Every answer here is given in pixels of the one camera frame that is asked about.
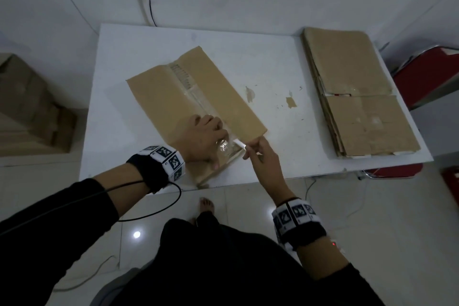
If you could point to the person's right hand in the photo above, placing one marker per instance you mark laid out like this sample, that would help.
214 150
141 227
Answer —
269 169

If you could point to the white table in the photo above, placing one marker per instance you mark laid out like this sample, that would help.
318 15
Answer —
107 137

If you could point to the black marker wrist band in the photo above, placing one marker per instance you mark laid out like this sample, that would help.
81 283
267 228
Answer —
150 173
304 234

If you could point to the red chair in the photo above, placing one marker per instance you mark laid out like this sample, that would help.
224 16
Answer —
426 76

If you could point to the brown tape scrap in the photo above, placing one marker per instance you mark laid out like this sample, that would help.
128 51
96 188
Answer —
291 102

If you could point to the person's black trouser legs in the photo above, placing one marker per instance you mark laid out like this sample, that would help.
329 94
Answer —
215 262

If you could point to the red crate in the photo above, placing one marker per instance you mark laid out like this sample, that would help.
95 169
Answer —
452 184

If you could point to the person's left forearm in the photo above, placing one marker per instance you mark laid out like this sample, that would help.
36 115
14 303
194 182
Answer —
122 187

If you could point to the clear tape scrap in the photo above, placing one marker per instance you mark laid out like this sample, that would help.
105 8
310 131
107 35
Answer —
250 95

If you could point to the person's left hand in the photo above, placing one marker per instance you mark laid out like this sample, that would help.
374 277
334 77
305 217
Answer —
201 137

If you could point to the stack of boxes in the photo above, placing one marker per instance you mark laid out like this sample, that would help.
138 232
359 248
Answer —
21 148

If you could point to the white connector with red light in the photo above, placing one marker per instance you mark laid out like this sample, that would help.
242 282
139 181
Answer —
334 243

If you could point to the person's right forearm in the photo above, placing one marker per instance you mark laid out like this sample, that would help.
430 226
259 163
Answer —
319 259

